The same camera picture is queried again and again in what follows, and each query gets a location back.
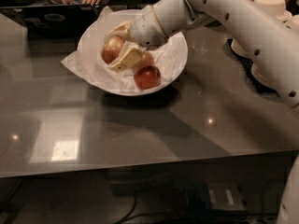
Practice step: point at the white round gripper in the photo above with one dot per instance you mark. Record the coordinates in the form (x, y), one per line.
(146, 28)

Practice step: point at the yellow-red apple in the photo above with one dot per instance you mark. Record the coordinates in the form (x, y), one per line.
(112, 49)
(146, 60)

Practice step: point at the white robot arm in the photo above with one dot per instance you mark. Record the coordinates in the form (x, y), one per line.
(270, 43)

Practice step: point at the white bowl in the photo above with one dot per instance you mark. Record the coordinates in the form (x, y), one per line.
(177, 56)

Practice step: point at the yellow-red apple back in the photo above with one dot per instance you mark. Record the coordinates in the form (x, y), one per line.
(146, 60)

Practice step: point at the red apple front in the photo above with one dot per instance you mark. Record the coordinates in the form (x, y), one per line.
(147, 77)

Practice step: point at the white paper liner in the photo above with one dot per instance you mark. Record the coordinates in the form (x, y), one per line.
(90, 62)

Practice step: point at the black laptop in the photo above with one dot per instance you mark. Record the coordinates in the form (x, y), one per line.
(54, 20)

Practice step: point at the stack of paper plates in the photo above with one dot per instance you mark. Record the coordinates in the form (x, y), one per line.
(237, 49)

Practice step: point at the black mat under plates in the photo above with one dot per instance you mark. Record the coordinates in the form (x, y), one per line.
(246, 65)

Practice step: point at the black power adapter box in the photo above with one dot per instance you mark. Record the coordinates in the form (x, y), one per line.
(215, 196)

